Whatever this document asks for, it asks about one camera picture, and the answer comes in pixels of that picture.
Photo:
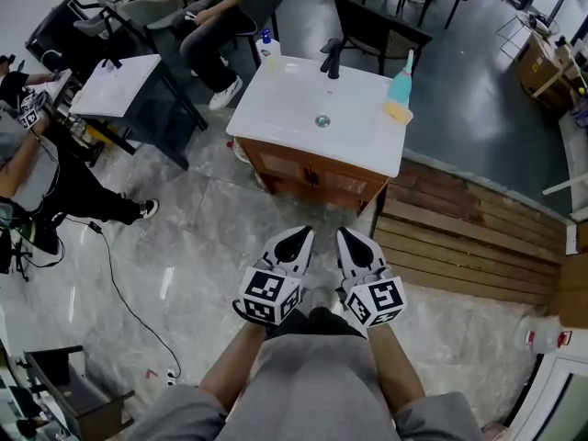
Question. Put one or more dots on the grey upholstered chair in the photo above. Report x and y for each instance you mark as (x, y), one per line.
(138, 14)

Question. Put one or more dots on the teal squeeze bottle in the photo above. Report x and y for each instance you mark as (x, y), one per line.
(399, 85)

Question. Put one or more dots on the brown wooden cabinet door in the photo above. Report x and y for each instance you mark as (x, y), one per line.
(280, 168)
(344, 186)

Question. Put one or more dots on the brown cardboard box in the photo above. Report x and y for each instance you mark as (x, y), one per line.
(572, 292)

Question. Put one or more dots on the person's right forearm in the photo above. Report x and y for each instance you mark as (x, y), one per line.
(395, 370)

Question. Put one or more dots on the large cardboard box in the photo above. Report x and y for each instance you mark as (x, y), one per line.
(539, 69)

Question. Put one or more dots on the person's grey shirt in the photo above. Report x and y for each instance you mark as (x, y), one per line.
(312, 393)

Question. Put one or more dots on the white ceramic sink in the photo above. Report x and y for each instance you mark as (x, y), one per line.
(285, 108)

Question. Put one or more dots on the black power adapter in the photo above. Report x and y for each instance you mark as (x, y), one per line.
(94, 227)

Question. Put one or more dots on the person's left forearm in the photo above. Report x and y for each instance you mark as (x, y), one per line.
(232, 365)

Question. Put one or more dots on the clear plastic water bottle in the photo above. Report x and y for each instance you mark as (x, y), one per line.
(544, 335)

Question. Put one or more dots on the wooden slat platform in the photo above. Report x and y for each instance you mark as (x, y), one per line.
(459, 237)

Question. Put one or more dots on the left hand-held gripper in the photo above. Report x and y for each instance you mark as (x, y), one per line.
(268, 292)

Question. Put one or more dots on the small black faucet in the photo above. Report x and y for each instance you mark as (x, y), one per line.
(111, 64)

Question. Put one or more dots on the small white sink top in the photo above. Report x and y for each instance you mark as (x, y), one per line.
(115, 90)

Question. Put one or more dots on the brown wooden sink cabinet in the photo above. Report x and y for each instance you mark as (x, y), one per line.
(275, 184)

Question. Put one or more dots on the yellow sponge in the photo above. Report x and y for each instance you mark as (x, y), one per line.
(398, 112)

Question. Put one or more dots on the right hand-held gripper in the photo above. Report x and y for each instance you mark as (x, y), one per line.
(376, 299)

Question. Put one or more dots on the black wooden chair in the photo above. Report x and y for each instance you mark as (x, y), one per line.
(376, 30)

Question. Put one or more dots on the black sink faucet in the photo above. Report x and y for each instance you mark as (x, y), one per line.
(331, 60)

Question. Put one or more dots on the white pump bottle blue cap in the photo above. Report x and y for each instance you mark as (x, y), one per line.
(267, 48)

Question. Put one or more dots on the person's grey shoe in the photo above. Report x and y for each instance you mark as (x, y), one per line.
(321, 297)

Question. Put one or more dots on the white framed door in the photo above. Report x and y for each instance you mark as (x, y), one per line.
(556, 398)

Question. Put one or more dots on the metal sink drain stopper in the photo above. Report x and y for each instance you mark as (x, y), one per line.
(323, 120)

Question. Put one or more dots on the person's black trousers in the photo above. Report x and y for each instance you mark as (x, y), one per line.
(321, 322)

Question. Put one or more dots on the black low cabinet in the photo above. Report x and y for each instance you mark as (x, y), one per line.
(59, 30)

